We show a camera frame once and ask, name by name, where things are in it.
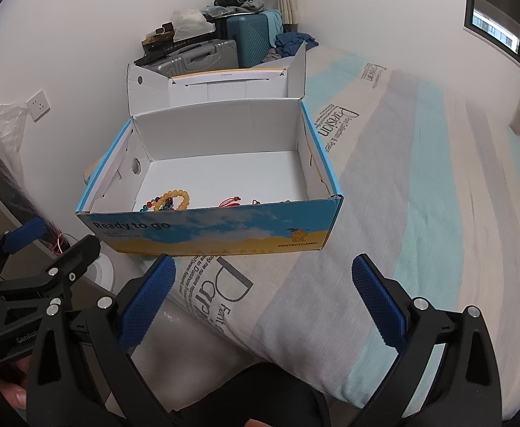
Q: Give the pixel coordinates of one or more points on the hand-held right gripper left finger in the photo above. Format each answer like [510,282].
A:
[146,302]

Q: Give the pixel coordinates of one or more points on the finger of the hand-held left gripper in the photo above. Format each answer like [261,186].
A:
[79,253]
[22,233]

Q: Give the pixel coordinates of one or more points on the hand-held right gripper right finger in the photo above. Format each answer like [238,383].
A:
[378,302]

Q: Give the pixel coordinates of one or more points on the blue yellow cardboard box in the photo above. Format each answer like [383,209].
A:
[206,231]

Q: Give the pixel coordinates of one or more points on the person's left hand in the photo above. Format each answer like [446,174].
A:
[17,396]

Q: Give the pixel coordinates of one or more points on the white round base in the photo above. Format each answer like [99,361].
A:
[106,273]

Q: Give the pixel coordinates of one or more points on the clear plastic bag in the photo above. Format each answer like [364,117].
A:
[6,133]

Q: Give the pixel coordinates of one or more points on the person's dark trouser leg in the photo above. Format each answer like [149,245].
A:
[278,391]

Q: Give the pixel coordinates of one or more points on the striped bed sheet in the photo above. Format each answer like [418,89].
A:
[375,164]

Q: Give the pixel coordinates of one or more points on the stack of black items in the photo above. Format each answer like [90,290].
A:
[162,42]

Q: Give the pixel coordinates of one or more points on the grey suitcase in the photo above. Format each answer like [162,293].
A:
[197,55]

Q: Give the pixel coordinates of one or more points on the white plastic bag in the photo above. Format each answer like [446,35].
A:
[188,22]

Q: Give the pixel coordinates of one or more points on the blue clothes pile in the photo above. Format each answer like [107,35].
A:
[291,42]

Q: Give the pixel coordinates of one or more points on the teal suitcase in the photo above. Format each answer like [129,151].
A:
[251,35]

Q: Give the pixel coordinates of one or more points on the dark framed window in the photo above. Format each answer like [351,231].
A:
[496,4]

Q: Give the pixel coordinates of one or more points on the white wall socket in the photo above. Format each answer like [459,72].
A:
[38,105]

